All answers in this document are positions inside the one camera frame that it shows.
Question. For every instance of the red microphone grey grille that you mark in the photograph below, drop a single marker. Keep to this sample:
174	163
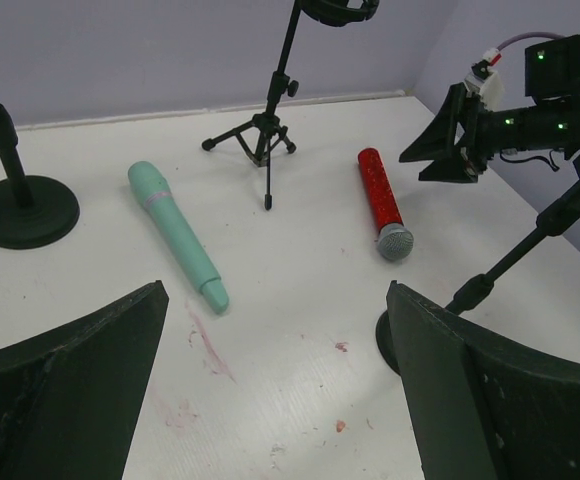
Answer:
394	241

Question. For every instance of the short black round-base stand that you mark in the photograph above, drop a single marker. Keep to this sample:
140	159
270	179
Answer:
35	211

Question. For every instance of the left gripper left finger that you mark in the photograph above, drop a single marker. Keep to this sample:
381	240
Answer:
70	398

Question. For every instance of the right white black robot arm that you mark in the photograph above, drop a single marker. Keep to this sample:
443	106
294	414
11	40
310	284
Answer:
552	122

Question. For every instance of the tall black round-base stand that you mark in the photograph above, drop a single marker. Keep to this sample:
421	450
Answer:
536	297

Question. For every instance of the mint green microphone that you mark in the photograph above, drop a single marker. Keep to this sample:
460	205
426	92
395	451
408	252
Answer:
152	191

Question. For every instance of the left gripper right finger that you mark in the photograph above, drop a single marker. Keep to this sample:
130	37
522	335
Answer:
482	406

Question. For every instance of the black tripod shock mount stand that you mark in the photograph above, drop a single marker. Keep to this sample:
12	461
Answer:
259	136

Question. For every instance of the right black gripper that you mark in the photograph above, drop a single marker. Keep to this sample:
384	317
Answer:
461	162

